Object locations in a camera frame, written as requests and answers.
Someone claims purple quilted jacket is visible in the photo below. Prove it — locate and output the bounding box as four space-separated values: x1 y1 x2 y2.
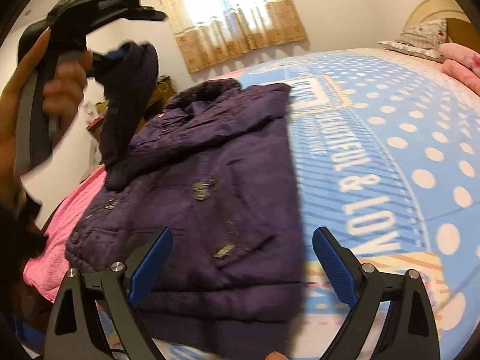
65 42 305 359

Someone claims person left hand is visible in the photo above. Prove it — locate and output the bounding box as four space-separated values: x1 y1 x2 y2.
0 28 93 218

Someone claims brown wooden desk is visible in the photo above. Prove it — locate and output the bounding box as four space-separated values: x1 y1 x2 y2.
86 76 176 141

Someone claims beige floral window curtain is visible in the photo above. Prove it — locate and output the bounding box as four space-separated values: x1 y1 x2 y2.
160 0 307 73

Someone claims pink and blue bedspread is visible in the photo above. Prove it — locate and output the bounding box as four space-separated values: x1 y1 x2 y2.
23 49 479 359

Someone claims folded pink blanket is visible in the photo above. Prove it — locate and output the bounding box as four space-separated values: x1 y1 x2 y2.
439 43 480 96

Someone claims grey patterned pillow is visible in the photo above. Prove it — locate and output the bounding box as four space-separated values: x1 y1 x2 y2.
378 19 448 63

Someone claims beige wooden headboard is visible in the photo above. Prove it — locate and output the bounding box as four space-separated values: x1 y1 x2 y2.
405 0 480 52

